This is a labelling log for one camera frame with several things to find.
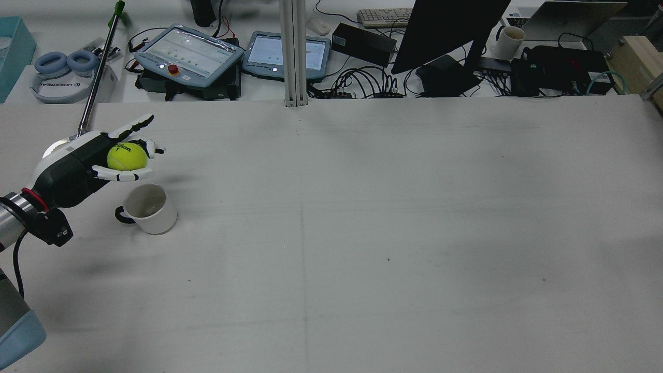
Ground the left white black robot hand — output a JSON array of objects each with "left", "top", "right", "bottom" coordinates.
[{"left": 30, "top": 113, "right": 165, "bottom": 210}]

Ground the yellow tennis ball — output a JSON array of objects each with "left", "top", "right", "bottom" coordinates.
[{"left": 107, "top": 142, "right": 147, "bottom": 171}]

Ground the white cardboard box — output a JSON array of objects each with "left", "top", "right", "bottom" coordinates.
[{"left": 9, "top": 63, "right": 118, "bottom": 104}]

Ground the metal reacher grabber tool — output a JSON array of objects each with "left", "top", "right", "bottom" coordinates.
[{"left": 42, "top": 0, "right": 126, "bottom": 159}]

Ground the blue grey headset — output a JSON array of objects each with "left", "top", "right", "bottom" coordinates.
[{"left": 30, "top": 49, "right": 100, "bottom": 104}]

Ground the teal box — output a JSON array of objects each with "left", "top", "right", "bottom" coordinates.
[{"left": 0, "top": 16, "right": 37, "bottom": 104}]

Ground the black pendant dock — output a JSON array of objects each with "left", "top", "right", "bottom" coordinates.
[{"left": 135, "top": 66, "right": 242, "bottom": 101}]

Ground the large robot teach pendant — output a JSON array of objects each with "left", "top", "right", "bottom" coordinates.
[{"left": 134, "top": 23, "right": 245, "bottom": 89}]

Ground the black cylinder object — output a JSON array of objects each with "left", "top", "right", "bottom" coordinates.
[{"left": 189, "top": 0, "right": 218, "bottom": 28}]

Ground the small robot teach pendant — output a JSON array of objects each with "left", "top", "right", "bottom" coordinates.
[{"left": 242, "top": 31, "right": 332, "bottom": 82}]

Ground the flat black box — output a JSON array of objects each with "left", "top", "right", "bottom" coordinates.
[{"left": 331, "top": 22, "right": 398, "bottom": 68}]

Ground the beige computer keyboard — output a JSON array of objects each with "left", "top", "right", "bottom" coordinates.
[{"left": 357, "top": 7, "right": 415, "bottom": 28}]

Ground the black computer monitor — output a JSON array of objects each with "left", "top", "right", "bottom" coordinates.
[{"left": 391, "top": 0, "right": 512, "bottom": 98}]

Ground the plain white mug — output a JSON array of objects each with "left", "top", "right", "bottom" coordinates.
[{"left": 492, "top": 25, "right": 526, "bottom": 61}]

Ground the black electronics unit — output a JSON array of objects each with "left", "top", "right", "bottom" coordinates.
[{"left": 510, "top": 45, "right": 615, "bottom": 97}]

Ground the silver laptop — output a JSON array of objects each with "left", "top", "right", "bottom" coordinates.
[{"left": 501, "top": 0, "right": 629, "bottom": 42}]

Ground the wooden box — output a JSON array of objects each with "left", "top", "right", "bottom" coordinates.
[{"left": 606, "top": 35, "right": 663, "bottom": 112}]

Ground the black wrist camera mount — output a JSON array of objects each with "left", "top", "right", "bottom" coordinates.
[{"left": 32, "top": 206, "right": 74, "bottom": 247}]

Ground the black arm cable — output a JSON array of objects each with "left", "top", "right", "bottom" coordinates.
[{"left": 12, "top": 231, "right": 30, "bottom": 300}]

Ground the white mug with black handle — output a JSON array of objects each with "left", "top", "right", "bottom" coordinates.
[{"left": 114, "top": 183, "right": 178, "bottom": 235}]

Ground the aluminium profile post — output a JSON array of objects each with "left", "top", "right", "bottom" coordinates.
[{"left": 279, "top": 0, "right": 309, "bottom": 108}]

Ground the black cable bundle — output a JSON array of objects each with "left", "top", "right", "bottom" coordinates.
[{"left": 310, "top": 64, "right": 416, "bottom": 99}]

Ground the green network cable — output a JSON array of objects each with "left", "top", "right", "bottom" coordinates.
[{"left": 584, "top": 70, "right": 628, "bottom": 97}]

